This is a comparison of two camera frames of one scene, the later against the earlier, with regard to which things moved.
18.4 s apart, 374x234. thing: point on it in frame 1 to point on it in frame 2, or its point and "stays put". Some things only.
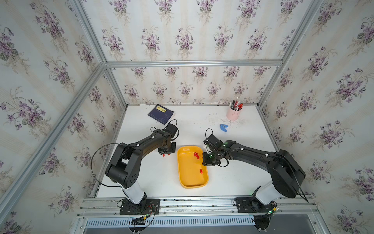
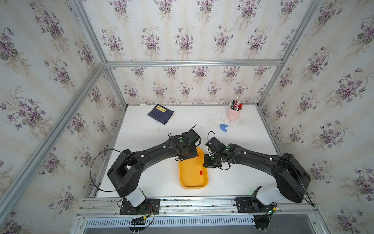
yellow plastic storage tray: (192, 173) stays put
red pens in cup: (235, 105) stays put
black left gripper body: (171, 148) to (192, 152)
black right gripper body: (209, 159) stays put
